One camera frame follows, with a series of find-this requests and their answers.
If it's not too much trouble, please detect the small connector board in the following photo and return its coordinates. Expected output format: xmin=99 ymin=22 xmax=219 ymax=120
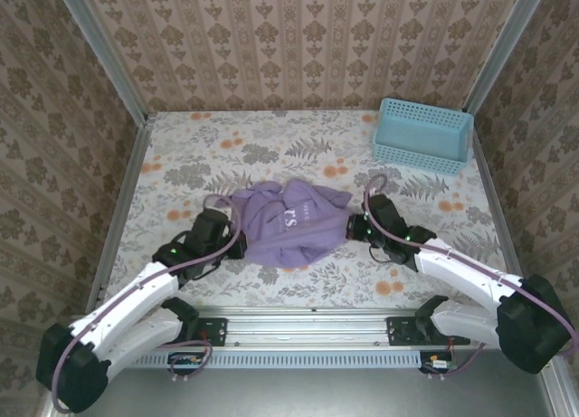
xmin=420 ymin=351 xmax=458 ymax=375
xmin=167 ymin=352 xmax=204 ymax=375

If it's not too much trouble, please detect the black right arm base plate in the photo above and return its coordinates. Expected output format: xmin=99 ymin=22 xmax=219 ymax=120
xmin=386 ymin=316 xmax=471 ymax=347

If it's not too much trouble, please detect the grey metal panel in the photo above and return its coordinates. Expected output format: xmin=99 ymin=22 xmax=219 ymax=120
xmin=90 ymin=366 xmax=557 ymax=417

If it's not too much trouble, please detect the slotted grey cable duct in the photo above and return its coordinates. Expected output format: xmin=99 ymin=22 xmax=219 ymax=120
xmin=135 ymin=349 xmax=424 ymax=370

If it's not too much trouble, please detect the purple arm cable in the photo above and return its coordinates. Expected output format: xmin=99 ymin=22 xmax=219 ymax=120
xmin=50 ymin=193 xmax=242 ymax=413
xmin=363 ymin=175 xmax=578 ymax=382

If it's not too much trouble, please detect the aluminium mounting rail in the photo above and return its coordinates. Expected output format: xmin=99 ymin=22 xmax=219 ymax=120
xmin=67 ymin=308 xmax=555 ymax=346

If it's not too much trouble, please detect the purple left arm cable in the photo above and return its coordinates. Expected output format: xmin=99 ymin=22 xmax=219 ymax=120
xmin=50 ymin=193 xmax=242 ymax=413

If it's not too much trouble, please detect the purple t-shirt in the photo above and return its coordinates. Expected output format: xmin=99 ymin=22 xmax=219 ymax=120
xmin=228 ymin=177 xmax=354 ymax=273

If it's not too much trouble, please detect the aluminium table side rail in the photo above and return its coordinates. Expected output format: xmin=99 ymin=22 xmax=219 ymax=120
xmin=472 ymin=136 xmax=535 ymax=312
xmin=85 ymin=113 xmax=157 ymax=314

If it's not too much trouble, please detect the aluminium frame bar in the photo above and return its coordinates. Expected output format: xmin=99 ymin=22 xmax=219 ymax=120
xmin=536 ymin=344 xmax=579 ymax=417

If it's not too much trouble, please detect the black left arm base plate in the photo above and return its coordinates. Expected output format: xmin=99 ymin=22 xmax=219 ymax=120
xmin=147 ymin=317 xmax=227 ymax=347

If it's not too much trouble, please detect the aluminium frame post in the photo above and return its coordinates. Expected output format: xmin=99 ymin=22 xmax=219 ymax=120
xmin=465 ymin=0 xmax=551 ymax=115
xmin=52 ymin=0 xmax=150 ymax=124

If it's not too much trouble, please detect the light blue plastic basket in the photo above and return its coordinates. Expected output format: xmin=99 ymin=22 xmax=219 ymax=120
xmin=371 ymin=98 xmax=475 ymax=177

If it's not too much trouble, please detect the floral patterned table cover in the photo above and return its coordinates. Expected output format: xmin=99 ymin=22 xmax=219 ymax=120
xmin=103 ymin=110 xmax=521 ymax=309

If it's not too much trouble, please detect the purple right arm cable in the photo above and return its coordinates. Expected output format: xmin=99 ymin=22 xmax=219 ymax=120
xmin=363 ymin=175 xmax=578 ymax=382

